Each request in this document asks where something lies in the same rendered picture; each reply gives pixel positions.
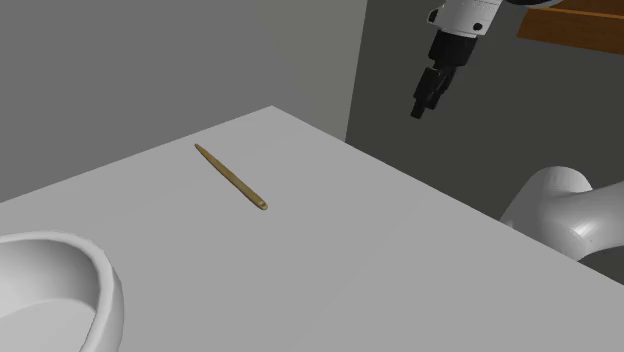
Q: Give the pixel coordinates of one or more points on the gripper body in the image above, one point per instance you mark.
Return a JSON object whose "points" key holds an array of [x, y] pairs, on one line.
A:
{"points": [[453, 48]]}

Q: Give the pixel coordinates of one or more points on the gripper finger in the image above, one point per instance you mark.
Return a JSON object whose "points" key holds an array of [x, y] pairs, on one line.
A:
{"points": [[425, 92], [446, 83]]}

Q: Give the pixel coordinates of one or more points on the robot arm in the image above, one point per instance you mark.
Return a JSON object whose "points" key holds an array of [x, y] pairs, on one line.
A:
{"points": [[560, 214]]}

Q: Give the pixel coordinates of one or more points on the brown wooden shelf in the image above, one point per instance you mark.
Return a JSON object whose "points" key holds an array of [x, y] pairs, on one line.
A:
{"points": [[570, 27]]}

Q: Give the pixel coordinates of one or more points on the thin tan wooden stick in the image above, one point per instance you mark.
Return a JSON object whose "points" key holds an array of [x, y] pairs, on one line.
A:
{"points": [[231, 177]]}

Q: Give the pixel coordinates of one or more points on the white bowl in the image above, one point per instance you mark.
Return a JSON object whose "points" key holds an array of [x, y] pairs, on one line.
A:
{"points": [[58, 287]]}

